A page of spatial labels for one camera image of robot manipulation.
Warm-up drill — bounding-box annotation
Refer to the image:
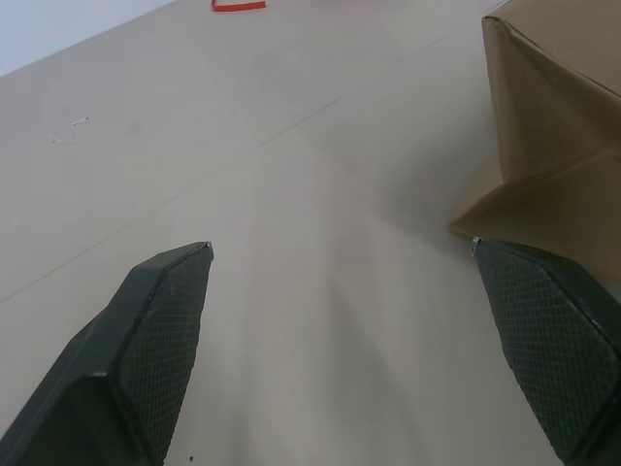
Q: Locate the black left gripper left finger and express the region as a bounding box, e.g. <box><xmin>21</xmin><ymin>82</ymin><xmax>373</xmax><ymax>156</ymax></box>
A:
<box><xmin>0</xmin><ymin>241</ymin><xmax>215</xmax><ymax>466</ymax></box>

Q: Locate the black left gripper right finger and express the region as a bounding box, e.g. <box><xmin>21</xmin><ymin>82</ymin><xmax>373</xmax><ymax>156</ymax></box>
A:
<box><xmin>470</xmin><ymin>236</ymin><xmax>621</xmax><ymax>466</ymax></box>

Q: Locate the brown cardboard box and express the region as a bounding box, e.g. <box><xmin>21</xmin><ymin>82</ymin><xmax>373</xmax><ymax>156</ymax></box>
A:
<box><xmin>448</xmin><ymin>0</ymin><xmax>621</xmax><ymax>291</ymax></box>

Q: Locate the red tape marker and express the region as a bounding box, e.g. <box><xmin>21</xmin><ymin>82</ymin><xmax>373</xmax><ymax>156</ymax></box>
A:
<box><xmin>211</xmin><ymin>0</ymin><xmax>267</xmax><ymax>14</ymax></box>

